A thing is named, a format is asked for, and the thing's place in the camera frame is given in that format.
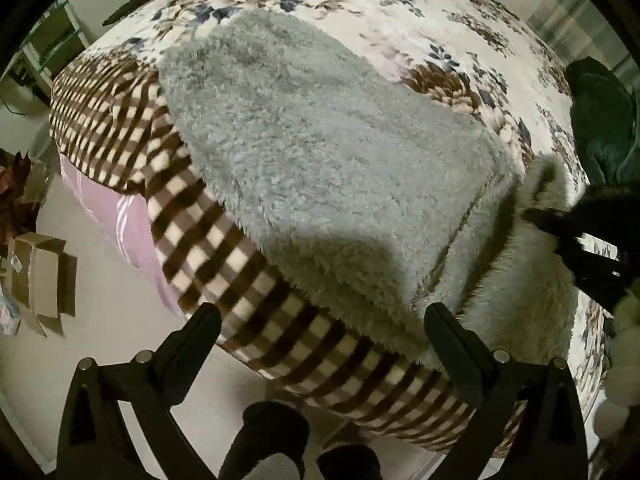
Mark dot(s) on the floral blanket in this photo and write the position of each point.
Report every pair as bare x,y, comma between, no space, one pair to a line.
400,15

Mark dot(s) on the cardboard box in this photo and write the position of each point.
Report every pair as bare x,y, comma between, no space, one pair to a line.
42,280

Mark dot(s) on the green metal shelf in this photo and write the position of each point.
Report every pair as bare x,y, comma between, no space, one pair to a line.
50,40

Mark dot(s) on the brown dried plant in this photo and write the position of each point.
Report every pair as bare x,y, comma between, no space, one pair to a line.
15,195

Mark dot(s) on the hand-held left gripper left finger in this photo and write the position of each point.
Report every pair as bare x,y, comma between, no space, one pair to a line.
196,336

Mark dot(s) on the pink bed sheet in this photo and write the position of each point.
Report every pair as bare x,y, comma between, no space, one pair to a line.
131,230

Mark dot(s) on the brown checkered blanket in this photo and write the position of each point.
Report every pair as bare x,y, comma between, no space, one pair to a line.
210,240

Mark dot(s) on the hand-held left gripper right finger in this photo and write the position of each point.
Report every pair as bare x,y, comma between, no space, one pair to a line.
448,336

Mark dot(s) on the dark green jacket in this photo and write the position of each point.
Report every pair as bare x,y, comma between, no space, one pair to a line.
602,115

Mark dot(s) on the white plush toy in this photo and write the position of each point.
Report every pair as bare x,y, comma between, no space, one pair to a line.
622,360

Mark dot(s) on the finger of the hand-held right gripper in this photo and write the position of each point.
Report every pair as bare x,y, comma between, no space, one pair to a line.
546,221

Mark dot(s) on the grey fluffy blanket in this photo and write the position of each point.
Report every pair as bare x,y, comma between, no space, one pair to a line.
320,180

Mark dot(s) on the person's dark slipper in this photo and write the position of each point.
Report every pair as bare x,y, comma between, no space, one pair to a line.
350,463
270,440

